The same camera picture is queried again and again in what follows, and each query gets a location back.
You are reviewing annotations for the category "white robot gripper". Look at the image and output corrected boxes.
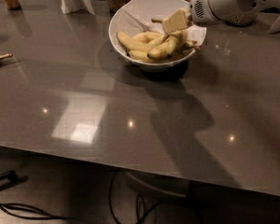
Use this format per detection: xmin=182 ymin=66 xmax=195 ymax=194
xmin=162 ymin=0 xmax=259 ymax=34

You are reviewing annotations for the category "curved yellow banana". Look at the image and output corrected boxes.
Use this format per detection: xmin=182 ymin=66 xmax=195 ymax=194
xmin=151 ymin=18 xmax=188 ymax=57

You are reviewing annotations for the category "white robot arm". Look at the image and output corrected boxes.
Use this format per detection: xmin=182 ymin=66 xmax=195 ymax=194
xmin=161 ymin=0 xmax=280 ymax=33

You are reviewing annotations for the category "white ceramic bowl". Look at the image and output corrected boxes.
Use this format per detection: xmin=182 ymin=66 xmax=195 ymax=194
xmin=108 ymin=0 xmax=196 ymax=72

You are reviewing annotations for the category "back yellow banana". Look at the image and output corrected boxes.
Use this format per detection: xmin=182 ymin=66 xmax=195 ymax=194
xmin=133 ymin=31 xmax=163 ymax=43

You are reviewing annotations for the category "middle yellow banana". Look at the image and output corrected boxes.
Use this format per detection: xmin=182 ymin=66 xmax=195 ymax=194
xmin=147 ymin=42 xmax=168 ymax=60

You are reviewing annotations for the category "white paper napkin in bowl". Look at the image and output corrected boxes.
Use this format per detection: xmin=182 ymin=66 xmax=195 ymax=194
xmin=114 ymin=0 xmax=152 ymax=35

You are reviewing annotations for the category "left long yellow banana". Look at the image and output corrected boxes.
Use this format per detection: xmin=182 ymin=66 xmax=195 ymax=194
xmin=117 ymin=31 xmax=168 ymax=52

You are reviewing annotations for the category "bottom yellow banana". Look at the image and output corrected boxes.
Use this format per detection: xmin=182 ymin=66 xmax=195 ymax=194
xmin=127 ymin=50 xmax=183 ymax=63

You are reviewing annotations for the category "glass jar of chickpeas right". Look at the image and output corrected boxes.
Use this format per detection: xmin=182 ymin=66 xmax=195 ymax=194
xmin=226 ymin=12 xmax=258 ymax=27

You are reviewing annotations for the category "black bar on floor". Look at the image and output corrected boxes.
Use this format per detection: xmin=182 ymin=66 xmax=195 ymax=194
xmin=0 ymin=170 xmax=28 ymax=191

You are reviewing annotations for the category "black cable under table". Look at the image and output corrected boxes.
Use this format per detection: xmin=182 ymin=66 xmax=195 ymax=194
xmin=108 ymin=170 xmax=166 ymax=224

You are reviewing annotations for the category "black cable on floor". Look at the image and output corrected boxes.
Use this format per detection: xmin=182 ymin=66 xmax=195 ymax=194
xmin=0 ymin=201 xmax=67 ymax=221

